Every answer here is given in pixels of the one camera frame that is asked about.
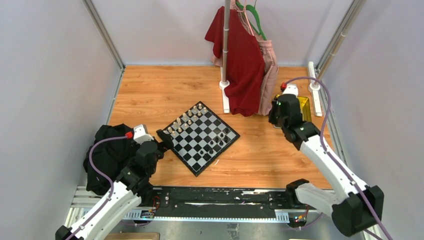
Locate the black and white chessboard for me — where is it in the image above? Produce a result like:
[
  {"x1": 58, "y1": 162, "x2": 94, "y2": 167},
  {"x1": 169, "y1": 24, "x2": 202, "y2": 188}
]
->
[{"x1": 162, "y1": 101, "x2": 240, "y2": 177}]

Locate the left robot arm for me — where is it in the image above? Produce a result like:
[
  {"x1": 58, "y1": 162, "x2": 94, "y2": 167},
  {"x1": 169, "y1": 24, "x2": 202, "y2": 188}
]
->
[{"x1": 55, "y1": 124, "x2": 174, "y2": 240}]

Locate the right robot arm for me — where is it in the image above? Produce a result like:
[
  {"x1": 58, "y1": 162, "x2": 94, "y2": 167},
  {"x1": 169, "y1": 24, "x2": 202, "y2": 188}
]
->
[{"x1": 268, "y1": 84, "x2": 384, "y2": 237}]

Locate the yellow tray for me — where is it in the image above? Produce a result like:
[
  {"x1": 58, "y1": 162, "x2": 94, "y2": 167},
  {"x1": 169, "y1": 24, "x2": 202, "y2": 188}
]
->
[{"x1": 268, "y1": 93, "x2": 312, "y2": 128}]

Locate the pink garment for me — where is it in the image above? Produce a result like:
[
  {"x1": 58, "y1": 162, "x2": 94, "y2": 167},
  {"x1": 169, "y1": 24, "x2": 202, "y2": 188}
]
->
[{"x1": 204, "y1": 0, "x2": 279, "y2": 116}]

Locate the black cloth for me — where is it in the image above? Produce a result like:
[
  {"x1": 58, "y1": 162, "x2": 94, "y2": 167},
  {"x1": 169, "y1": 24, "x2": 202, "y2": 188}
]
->
[{"x1": 83, "y1": 123, "x2": 140, "y2": 196}]

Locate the white rack base foot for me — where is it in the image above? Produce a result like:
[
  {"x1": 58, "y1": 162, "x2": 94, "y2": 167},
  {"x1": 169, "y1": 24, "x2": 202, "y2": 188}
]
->
[{"x1": 219, "y1": 67, "x2": 231, "y2": 114}]

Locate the red shirt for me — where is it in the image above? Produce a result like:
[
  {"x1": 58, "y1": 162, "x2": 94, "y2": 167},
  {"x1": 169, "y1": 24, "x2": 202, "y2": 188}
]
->
[{"x1": 224, "y1": 9, "x2": 265, "y2": 117}]

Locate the green hanger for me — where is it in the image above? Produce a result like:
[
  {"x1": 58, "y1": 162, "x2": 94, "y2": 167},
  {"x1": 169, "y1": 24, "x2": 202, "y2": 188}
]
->
[{"x1": 235, "y1": 0, "x2": 267, "y2": 41}]

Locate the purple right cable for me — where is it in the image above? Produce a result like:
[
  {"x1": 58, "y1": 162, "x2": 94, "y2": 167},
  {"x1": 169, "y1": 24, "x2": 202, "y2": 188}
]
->
[{"x1": 285, "y1": 76, "x2": 395, "y2": 240}]

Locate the purple cable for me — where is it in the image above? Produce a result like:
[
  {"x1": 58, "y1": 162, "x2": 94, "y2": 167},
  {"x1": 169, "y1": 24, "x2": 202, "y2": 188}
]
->
[
  {"x1": 285, "y1": 76, "x2": 395, "y2": 240},
  {"x1": 64, "y1": 135, "x2": 133, "y2": 240}
]

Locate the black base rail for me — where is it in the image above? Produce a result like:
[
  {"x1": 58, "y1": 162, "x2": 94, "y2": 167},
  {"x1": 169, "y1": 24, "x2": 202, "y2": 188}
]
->
[{"x1": 138, "y1": 186, "x2": 319, "y2": 223}]

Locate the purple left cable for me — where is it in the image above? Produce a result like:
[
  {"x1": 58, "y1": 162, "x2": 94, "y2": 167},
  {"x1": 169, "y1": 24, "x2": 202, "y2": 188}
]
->
[{"x1": 64, "y1": 135, "x2": 133, "y2": 240}]

